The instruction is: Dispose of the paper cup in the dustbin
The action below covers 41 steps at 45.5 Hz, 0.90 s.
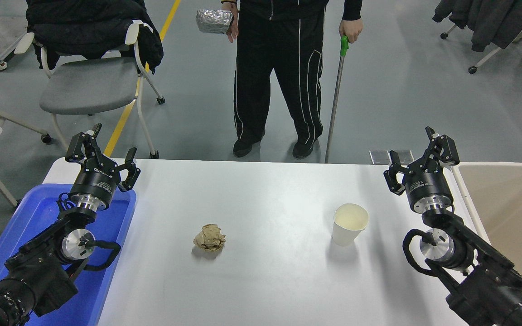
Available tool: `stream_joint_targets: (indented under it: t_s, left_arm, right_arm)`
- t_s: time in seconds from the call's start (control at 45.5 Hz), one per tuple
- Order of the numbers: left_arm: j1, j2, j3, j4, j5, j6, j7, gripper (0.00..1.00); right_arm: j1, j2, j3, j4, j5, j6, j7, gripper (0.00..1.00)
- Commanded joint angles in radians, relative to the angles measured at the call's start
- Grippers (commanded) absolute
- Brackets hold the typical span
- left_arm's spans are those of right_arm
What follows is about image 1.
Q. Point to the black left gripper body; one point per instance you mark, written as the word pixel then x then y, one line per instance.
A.
pixel 98 183

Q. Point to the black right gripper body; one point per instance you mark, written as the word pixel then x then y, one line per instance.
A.
pixel 426 188

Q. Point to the white paper cup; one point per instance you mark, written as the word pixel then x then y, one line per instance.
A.
pixel 347 226

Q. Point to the silver foil tray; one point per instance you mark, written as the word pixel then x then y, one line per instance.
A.
pixel 213 21

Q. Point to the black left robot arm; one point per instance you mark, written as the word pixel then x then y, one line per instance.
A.
pixel 39 271

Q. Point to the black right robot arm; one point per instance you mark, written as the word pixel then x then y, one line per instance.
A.
pixel 487 276

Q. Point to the person's left hand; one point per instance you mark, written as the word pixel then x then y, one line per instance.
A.
pixel 351 29

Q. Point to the person's right hand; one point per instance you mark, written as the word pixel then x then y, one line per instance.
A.
pixel 234 29

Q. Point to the metal floor socket plate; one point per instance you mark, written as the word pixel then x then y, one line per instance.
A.
pixel 407 155
pixel 379 157

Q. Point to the grey seat white chair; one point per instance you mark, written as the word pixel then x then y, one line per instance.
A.
pixel 89 83

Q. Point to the blue plastic tray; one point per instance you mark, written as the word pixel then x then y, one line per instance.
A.
pixel 25 213

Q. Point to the large pale plastic bin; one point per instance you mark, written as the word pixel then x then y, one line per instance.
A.
pixel 510 194

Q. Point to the crumpled tan paper ball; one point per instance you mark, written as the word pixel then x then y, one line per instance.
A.
pixel 209 238

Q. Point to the white wheeled chair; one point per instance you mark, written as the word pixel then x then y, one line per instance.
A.
pixel 492 54

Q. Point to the black jacket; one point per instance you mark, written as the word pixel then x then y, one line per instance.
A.
pixel 89 25

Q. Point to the dark grey coat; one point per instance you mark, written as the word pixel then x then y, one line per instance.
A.
pixel 487 20

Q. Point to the person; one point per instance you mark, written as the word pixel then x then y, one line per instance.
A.
pixel 279 59

